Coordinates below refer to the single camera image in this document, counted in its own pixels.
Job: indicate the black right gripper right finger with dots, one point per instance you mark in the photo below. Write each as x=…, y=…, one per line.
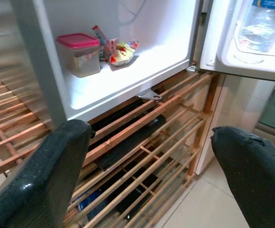
x=256, y=180

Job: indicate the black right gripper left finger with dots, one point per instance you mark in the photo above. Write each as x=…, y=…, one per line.
x=40, y=180

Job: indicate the silver mini fridge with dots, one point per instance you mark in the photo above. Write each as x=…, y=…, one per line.
x=128, y=78

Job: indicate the white fridge door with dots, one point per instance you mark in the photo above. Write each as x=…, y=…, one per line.
x=213, y=47

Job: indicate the blue box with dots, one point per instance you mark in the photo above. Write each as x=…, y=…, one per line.
x=92, y=199

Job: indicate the cream cabinet side panel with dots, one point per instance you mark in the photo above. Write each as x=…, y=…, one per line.
x=213, y=133

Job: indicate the glossy black device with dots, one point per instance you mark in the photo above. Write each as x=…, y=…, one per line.
x=137, y=194

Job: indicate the wooden slat wine rack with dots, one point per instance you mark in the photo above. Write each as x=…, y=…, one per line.
x=128, y=135

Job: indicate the long black flat box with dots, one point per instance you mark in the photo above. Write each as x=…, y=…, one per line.
x=132, y=145

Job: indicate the clear container pink lid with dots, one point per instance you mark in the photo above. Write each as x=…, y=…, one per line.
x=85, y=59

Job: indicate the metal door hinge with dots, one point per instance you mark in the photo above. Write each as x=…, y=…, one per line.
x=191, y=68

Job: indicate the yellow snack packet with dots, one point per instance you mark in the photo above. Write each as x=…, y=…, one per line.
x=123, y=55

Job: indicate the pink printed snack packet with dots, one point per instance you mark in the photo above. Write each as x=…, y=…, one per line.
x=112, y=47

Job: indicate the clear plastic water bottle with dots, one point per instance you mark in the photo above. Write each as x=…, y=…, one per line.
x=258, y=28

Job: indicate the red white stick packet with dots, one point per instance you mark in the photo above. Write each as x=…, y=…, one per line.
x=101, y=38

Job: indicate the metal hinge bracket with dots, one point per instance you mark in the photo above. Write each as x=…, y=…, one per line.
x=151, y=95

